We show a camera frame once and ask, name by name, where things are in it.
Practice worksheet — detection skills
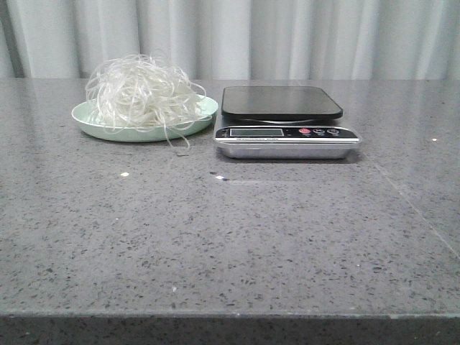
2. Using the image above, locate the light green round plate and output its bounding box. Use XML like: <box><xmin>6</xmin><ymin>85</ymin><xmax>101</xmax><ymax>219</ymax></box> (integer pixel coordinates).
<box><xmin>71</xmin><ymin>97</ymin><xmax>219</xmax><ymax>142</ymax></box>

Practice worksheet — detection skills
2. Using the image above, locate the white pleated curtain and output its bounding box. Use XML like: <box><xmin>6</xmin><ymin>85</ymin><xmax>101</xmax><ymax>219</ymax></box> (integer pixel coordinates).
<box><xmin>1</xmin><ymin>1</ymin><xmax>459</xmax><ymax>80</ymax></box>

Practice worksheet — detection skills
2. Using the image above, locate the black silver kitchen scale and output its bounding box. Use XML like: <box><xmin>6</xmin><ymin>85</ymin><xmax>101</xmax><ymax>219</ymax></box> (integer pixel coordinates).
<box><xmin>214</xmin><ymin>86</ymin><xmax>362</xmax><ymax>160</ymax></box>

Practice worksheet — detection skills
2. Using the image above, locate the white vermicelli noodle bundle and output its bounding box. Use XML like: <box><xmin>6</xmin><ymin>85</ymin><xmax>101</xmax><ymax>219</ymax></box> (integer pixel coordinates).
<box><xmin>86</xmin><ymin>55</ymin><xmax>207</xmax><ymax>129</ymax></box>

